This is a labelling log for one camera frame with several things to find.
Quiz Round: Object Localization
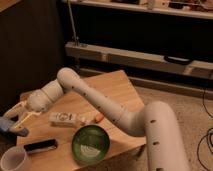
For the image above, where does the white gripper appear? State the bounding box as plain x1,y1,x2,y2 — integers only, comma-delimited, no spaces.
3,90,49,131

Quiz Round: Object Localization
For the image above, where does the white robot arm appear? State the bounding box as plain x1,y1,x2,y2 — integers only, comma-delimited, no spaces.
0,68,190,171

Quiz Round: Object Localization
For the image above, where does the white ceramic cup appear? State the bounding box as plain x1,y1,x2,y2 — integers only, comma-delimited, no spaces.
0,146,31,171

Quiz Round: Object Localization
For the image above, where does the green ceramic bowl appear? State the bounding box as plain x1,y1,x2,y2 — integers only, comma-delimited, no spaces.
71,125,110,165

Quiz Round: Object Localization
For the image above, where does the black rectangular block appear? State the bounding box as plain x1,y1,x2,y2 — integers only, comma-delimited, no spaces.
24,139,58,154

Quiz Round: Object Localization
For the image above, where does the orange toy carrot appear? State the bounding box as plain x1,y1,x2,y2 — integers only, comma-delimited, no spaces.
95,113,104,123

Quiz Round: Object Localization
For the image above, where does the wooden shelf beam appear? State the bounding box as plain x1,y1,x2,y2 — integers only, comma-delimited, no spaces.
65,42,213,78

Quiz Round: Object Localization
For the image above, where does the metal stand pole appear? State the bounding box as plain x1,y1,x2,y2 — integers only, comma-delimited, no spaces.
67,0,79,46

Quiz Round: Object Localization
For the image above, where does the upper wooden shelf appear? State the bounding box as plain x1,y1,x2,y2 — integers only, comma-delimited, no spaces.
61,0,213,20

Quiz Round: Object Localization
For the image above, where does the black handle on beam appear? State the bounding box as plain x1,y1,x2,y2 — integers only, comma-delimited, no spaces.
164,56,193,65

